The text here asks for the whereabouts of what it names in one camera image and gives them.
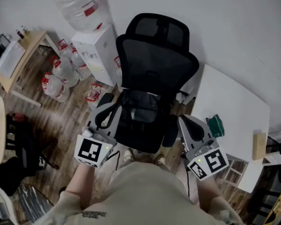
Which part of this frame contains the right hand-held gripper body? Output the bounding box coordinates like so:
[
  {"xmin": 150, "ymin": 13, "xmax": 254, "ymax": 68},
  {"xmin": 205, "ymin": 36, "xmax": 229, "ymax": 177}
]
[{"xmin": 185, "ymin": 137, "xmax": 229, "ymax": 181}]

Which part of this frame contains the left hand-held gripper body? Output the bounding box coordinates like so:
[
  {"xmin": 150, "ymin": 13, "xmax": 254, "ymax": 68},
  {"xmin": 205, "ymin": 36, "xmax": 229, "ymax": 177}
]
[{"xmin": 74, "ymin": 125, "xmax": 118, "ymax": 168}]

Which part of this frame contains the black mesh office chair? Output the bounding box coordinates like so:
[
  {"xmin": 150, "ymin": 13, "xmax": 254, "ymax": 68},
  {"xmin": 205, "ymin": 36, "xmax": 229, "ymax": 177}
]
[{"xmin": 97, "ymin": 13, "xmax": 200, "ymax": 154}]

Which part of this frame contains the person's left forearm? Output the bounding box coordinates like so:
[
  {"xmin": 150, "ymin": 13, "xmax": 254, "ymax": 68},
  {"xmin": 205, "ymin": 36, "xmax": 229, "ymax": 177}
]
[{"xmin": 65, "ymin": 164, "xmax": 96, "ymax": 208}]

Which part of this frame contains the person's right forearm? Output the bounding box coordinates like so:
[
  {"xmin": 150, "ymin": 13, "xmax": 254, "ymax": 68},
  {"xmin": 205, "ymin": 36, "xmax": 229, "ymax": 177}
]
[{"xmin": 196, "ymin": 176, "xmax": 222, "ymax": 213}]

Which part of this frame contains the black office chair with wheels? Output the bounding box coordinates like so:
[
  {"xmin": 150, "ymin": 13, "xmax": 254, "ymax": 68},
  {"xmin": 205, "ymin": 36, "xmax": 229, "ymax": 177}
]
[{"xmin": 0, "ymin": 112, "xmax": 60, "ymax": 196}]

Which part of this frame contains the green crumpled bag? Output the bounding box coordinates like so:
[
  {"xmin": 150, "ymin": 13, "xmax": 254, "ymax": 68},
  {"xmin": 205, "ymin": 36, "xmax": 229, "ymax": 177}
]
[{"xmin": 205, "ymin": 114, "xmax": 225, "ymax": 138}]

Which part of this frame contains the person's left shoe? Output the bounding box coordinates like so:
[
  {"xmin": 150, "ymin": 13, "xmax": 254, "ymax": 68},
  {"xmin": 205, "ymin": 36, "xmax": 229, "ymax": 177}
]
[{"xmin": 123, "ymin": 148, "xmax": 135, "ymax": 164}]

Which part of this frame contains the person's shoe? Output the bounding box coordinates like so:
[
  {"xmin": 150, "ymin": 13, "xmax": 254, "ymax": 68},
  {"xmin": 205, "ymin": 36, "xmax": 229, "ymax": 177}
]
[
  {"xmin": 154, "ymin": 153, "xmax": 166, "ymax": 166},
  {"xmin": 123, "ymin": 148, "xmax": 135, "ymax": 164}
]

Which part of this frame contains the crumpled white paper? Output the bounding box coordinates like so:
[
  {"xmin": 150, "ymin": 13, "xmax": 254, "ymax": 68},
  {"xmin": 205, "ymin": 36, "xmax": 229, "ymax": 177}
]
[{"xmin": 177, "ymin": 91, "xmax": 190, "ymax": 104}]

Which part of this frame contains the person's right shoe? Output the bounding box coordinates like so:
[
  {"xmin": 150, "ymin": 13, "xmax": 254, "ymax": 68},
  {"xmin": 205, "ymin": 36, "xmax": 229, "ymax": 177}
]
[{"xmin": 154, "ymin": 153, "xmax": 166, "ymax": 166}]

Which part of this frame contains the white table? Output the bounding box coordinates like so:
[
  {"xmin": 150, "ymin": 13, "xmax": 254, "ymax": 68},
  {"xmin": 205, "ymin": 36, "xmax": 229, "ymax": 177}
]
[{"xmin": 180, "ymin": 64, "xmax": 271, "ymax": 194}]

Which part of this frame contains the light wooden block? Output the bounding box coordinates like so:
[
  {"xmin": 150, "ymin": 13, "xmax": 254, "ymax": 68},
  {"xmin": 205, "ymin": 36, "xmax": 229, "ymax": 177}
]
[{"xmin": 252, "ymin": 132, "xmax": 267, "ymax": 161}]

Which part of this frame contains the group of red-capped water jugs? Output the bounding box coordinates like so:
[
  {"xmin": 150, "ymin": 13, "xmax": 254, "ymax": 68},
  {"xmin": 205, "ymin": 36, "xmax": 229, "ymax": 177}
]
[{"xmin": 41, "ymin": 39, "xmax": 123, "ymax": 110}]

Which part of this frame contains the white metal rack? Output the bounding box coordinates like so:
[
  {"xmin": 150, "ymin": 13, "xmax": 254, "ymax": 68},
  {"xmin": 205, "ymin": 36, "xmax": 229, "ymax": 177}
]
[{"xmin": 262, "ymin": 152, "xmax": 281, "ymax": 166}]

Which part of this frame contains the white water dispenser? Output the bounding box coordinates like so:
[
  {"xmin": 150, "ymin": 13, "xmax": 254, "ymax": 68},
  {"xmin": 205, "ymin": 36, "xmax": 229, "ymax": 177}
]
[{"xmin": 71, "ymin": 24, "xmax": 121, "ymax": 87}]

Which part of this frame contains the person's beige shirt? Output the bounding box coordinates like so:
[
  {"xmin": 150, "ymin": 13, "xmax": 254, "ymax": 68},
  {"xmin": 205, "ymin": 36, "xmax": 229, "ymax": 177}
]
[{"xmin": 35, "ymin": 160, "xmax": 244, "ymax": 225}]

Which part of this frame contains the yellow board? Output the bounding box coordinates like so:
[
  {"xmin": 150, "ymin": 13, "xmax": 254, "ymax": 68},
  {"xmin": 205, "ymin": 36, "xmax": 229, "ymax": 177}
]
[{"xmin": 263, "ymin": 181, "xmax": 281, "ymax": 225}]

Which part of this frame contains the rectangular wooden table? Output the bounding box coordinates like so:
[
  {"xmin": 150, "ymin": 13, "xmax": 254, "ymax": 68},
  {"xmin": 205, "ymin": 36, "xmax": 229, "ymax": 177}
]
[{"xmin": 0, "ymin": 30, "xmax": 60, "ymax": 107}]

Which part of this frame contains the white box appliance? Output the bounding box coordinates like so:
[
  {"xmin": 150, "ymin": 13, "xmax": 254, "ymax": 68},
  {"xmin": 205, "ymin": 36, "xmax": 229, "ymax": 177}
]
[{"xmin": 0, "ymin": 40, "xmax": 26, "ymax": 78}]

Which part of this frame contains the large clear dispenser bottle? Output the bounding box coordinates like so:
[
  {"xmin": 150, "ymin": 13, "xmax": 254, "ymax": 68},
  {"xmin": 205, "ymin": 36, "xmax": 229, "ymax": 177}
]
[{"xmin": 55, "ymin": 0, "xmax": 110, "ymax": 34}]

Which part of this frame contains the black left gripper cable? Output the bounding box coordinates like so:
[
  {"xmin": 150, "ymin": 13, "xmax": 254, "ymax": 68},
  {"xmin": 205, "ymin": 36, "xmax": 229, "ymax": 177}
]
[{"xmin": 106, "ymin": 150, "xmax": 120, "ymax": 171}]

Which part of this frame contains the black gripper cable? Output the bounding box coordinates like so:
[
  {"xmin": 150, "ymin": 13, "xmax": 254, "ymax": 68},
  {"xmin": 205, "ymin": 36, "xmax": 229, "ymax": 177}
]
[
  {"xmin": 182, "ymin": 146, "xmax": 191, "ymax": 198},
  {"xmin": 106, "ymin": 150, "xmax": 120, "ymax": 171}
]

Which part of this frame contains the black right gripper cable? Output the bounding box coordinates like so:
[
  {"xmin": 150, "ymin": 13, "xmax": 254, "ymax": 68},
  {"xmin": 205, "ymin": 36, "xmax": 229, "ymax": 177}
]
[{"xmin": 182, "ymin": 146, "xmax": 191, "ymax": 198}]

